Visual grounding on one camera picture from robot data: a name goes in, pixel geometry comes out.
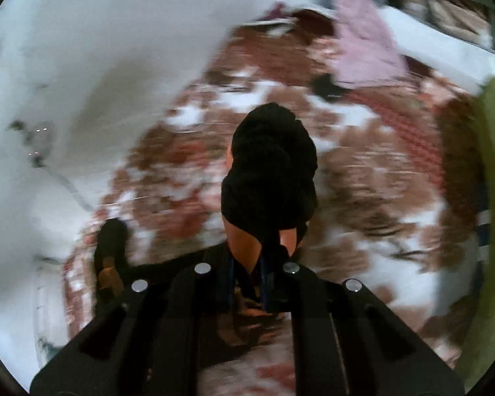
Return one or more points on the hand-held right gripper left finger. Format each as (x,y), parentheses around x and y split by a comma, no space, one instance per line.
(208,297)

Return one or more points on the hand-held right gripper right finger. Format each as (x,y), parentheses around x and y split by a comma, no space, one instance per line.
(268,286)

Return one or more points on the black orange patterned garment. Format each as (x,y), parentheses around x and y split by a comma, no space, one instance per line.
(272,173)

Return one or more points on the floral brown blanket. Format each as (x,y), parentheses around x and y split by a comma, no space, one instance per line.
(367,198)

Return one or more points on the small black object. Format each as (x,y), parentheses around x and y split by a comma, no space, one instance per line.
(328,87)

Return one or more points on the blue white striped cloth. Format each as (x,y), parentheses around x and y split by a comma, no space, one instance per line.
(483,222)

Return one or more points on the green cloth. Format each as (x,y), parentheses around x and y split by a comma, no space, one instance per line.
(493,214)

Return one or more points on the pink cloth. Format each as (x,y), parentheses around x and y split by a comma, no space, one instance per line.
(365,45)

